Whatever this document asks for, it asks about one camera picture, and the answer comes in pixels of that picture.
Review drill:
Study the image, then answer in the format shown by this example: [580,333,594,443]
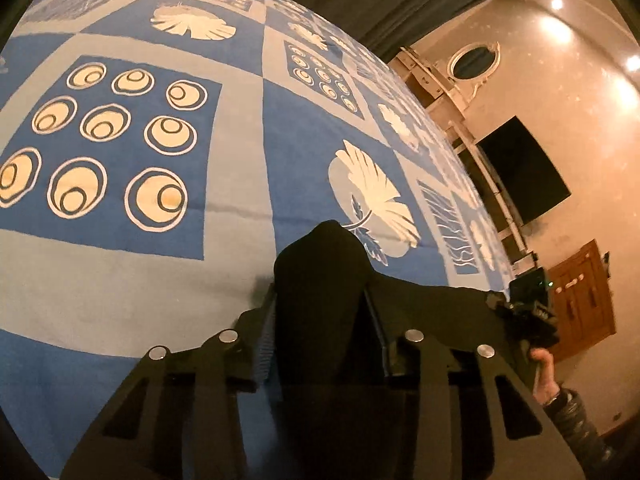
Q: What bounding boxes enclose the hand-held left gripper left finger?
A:
[60,284,279,480]

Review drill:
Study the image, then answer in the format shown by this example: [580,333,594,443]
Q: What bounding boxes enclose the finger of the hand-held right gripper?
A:
[486,291,516,318]

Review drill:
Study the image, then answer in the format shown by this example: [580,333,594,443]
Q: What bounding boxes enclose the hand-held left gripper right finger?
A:
[361,287,586,480]

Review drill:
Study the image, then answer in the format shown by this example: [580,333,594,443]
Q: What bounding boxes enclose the black pants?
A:
[272,219,528,480]

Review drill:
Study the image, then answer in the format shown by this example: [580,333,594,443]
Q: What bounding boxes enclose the person's right hand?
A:
[528,347,562,407]

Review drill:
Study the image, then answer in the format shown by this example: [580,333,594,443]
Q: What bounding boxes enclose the brown wooden door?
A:
[546,239,617,362]

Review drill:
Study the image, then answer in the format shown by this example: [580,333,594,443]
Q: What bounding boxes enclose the blue leaf-print bed sheet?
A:
[0,0,516,478]

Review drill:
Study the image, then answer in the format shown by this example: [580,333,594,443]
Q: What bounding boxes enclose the white dressing table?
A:
[387,44,542,273]

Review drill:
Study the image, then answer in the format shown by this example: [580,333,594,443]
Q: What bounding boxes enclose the oval white-framed mirror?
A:
[447,42,501,81]

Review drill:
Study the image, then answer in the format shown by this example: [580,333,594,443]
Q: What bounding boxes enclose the black wall television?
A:
[477,115,572,224]

